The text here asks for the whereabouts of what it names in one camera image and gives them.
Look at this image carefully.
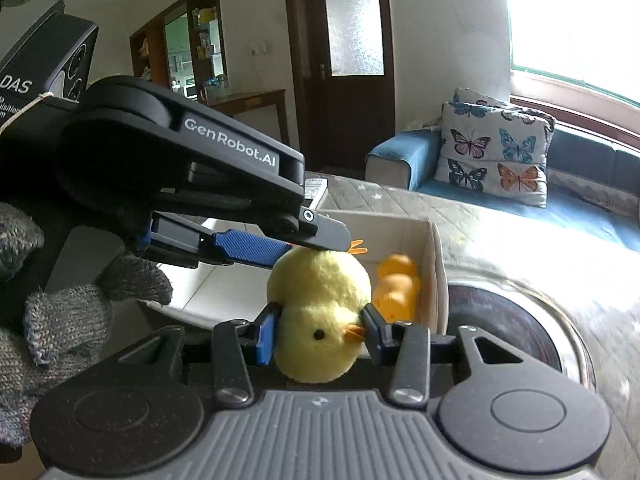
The yellow plush chick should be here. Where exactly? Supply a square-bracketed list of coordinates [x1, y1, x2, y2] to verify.
[267, 247, 372, 385]

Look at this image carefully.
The orange plastic duck toy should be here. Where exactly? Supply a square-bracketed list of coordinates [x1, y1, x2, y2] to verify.
[372, 254, 421, 323]

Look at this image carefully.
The grey knit gloved hand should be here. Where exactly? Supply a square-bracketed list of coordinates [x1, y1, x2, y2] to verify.
[1, 204, 172, 448]

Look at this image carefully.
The silver remote control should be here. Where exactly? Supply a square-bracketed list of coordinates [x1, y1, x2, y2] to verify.
[303, 178, 329, 210]

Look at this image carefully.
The white cardboard box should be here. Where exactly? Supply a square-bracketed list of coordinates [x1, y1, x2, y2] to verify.
[152, 217, 448, 335]

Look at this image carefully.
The black round induction cooktop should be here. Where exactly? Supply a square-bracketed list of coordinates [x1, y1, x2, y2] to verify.
[447, 278, 597, 390]

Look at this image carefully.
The wooden side table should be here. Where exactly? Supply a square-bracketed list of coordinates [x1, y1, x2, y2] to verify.
[204, 89, 291, 145]

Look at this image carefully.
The wooden shelf cabinet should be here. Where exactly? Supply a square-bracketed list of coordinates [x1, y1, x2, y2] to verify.
[129, 0, 228, 103]

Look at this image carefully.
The butterfly print pillow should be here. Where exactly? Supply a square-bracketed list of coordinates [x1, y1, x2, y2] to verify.
[435, 88, 555, 208]

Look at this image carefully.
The dark wooden door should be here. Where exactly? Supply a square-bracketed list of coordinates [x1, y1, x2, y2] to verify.
[285, 0, 395, 178]

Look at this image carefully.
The blue sofa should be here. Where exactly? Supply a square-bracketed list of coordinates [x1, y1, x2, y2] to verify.
[366, 127, 639, 250]

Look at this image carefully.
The black DAS camera box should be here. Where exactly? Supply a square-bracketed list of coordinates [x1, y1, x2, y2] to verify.
[1, 0, 99, 122]

